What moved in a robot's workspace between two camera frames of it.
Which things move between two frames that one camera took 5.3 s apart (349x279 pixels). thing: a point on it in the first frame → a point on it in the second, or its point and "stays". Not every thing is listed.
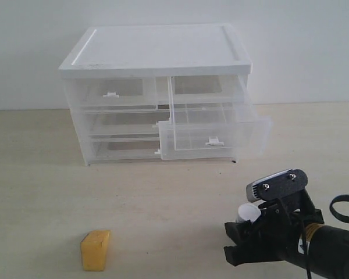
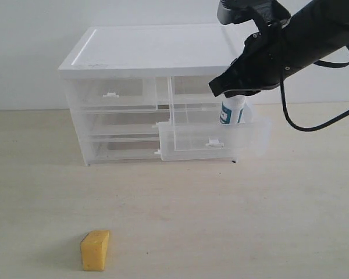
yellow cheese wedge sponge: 94,249 stays
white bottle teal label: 248,211 → 232,111
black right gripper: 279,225 → 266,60
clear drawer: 213,117 stays
